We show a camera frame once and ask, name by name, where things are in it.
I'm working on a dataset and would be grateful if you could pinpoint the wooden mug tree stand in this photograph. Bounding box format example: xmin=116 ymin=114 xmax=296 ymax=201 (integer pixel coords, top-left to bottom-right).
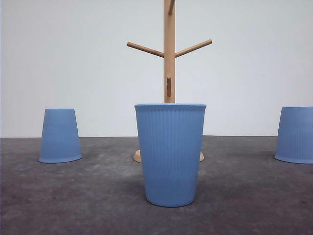
xmin=127 ymin=0 xmax=213 ymax=163

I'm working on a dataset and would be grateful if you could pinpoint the blue ribbed cup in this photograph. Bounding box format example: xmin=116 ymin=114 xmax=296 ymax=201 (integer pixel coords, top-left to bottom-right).
xmin=275 ymin=106 xmax=313 ymax=164
xmin=134 ymin=103 xmax=207 ymax=207
xmin=39 ymin=108 xmax=82 ymax=163

